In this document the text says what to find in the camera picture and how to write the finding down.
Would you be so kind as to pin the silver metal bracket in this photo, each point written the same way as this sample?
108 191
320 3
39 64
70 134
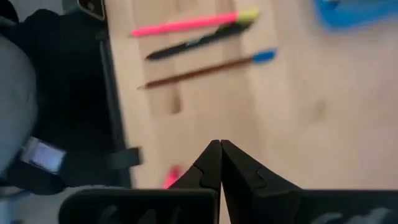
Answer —
43 155

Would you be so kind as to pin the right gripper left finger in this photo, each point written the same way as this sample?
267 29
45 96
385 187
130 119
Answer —
205 174

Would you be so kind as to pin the brown pencil blue eraser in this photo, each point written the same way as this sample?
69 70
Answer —
202 71

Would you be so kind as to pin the black table clamp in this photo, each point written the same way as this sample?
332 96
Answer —
124 158

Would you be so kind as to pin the blue plastic supply box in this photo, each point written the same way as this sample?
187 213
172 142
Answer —
357 12

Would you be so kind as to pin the black pen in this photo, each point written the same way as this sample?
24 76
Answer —
192 43

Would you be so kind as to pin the person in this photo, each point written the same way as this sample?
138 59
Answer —
71 93

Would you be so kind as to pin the pink pencil yellow end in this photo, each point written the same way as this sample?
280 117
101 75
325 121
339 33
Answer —
186 24

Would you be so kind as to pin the pink highlighter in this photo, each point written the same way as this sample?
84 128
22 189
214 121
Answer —
172 179

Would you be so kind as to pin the black camera box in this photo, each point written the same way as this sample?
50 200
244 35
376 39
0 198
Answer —
91 7

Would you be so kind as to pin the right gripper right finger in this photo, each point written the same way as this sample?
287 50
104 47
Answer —
242 177

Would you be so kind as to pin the black aluminium table frame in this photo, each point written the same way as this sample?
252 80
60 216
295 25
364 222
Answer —
109 77

